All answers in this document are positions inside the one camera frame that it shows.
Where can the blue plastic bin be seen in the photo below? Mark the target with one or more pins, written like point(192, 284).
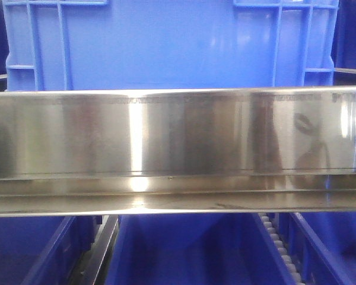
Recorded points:
point(223, 248)

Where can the light blue upper shelf bin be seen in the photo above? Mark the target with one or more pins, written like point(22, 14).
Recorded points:
point(98, 45)

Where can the white roller conveyor track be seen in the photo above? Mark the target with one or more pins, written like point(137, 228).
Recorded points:
point(271, 229)

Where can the blue bin lower right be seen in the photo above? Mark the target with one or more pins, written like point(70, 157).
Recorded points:
point(321, 245)

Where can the blue bin lower left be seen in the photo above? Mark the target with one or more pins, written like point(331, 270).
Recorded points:
point(44, 250)

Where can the dark blue background bin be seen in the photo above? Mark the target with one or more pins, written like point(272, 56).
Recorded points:
point(344, 44)

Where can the stainless steel shelf rail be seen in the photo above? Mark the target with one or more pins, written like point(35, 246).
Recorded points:
point(177, 151)

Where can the dark metal divider rail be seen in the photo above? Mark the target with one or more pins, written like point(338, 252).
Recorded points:
point(94, 264)

